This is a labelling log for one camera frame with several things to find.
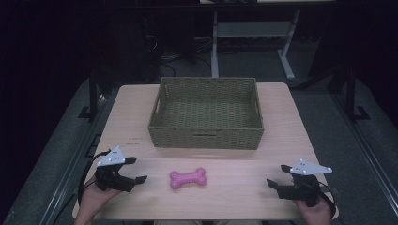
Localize tangled black floor cables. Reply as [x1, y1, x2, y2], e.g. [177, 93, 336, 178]
[145, 33, 214, 78]

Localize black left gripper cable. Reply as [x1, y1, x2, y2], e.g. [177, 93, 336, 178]
[77, 149, 112, 205]

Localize green woven basket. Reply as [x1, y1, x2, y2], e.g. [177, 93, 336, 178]
[147, 76, 265, 151]

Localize person's right hand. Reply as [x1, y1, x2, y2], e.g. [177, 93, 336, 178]
[292, 195, 333, 225]

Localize person's left hand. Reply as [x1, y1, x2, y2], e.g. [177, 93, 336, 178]
[75, 176, 122, 220]

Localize black metal stand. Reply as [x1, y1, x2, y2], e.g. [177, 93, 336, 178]
[344, 66, 372, 124]
[77, 68, 103, 122]

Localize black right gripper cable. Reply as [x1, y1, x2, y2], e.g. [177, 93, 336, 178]
[317, 180, 338, 218]

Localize white metal desk frame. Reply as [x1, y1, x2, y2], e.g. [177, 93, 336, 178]
[210, 8, 302, 81]

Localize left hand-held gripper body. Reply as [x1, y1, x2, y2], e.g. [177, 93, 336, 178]
[93, 145, 136, 193]

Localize grey metal floor rail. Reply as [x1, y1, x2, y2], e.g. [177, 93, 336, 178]
[330, 92, 398, 209]
[38, 92, 112, 225]

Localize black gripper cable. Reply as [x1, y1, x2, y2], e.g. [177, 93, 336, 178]
[77, 149, 112, 205]
[317, 180, 338, 218]

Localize pink bone-shaped dog toy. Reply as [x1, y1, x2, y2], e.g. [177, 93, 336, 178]
[169, 167, 207, 190]

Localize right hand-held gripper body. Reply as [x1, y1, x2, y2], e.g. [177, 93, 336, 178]
[276, 157, 333, 208]

